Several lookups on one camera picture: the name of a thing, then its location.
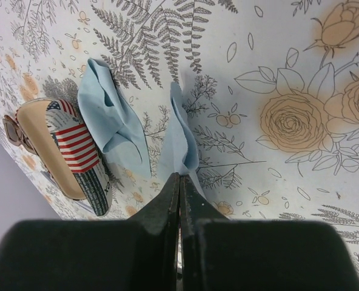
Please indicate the floral table mat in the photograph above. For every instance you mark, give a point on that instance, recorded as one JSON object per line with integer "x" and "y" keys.
{"x": 270, "y": 88}

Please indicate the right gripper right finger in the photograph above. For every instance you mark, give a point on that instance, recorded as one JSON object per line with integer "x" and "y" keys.
{"x": 223, "y": 254}

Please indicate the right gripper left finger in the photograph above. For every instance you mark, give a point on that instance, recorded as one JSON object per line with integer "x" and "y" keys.
{"x": 139, "y": 253}

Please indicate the flag print glasses case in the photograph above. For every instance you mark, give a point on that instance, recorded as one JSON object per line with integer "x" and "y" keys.
{"x": 64, "y": 144}

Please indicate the light blue cleaning cloth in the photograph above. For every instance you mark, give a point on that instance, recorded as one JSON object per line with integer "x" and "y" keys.
{"x": 119, "y": 134}

